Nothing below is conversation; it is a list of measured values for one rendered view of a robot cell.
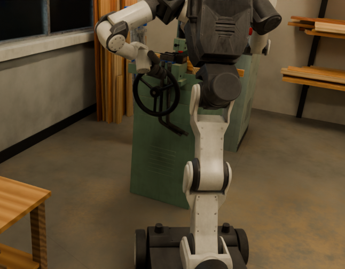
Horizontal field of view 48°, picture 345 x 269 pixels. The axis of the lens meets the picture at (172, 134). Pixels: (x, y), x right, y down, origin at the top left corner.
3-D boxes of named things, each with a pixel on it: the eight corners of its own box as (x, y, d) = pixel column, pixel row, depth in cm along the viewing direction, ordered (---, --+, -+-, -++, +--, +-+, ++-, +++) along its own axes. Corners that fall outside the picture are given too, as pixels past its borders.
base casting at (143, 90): (134, 94, 243) (134, 80, 239) (169, 76, 293) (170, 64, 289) (201, 108, 228) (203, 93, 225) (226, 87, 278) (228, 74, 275)
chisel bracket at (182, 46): (172, 52, 236) (173, 38, 233) (180, 49, 249) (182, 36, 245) (183, 54, 234) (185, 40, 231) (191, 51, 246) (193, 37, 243)
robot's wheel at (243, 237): (236, 226, 220) (237, 263, 217) (228, 227, 219) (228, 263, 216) (249, 230, 200) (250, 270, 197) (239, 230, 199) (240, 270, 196)
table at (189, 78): (119, 75, 231) (119, 65, 229) (142, 66, 258) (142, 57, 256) (216, 94, 212) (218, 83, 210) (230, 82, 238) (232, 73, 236)
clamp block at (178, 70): (154, 77, 223) (155, 61, 220) (164, 72, 235) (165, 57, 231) (178, 81, 218) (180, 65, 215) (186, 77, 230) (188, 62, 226)
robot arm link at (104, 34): (130, 65, 172) (100, 52, 156) (118, 52, 177) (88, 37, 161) (144, 46, 169) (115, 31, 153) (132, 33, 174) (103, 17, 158)
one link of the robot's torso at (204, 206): (227, 270, 172) (235, 166, 165) (182, 271, 169) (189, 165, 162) (218, 255, 187) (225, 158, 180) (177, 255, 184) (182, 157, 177)
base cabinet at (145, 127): (128, 192, 269) (133, 94, 243) (162, 160, 320) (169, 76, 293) (188, 210, 255) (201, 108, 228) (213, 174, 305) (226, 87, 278)
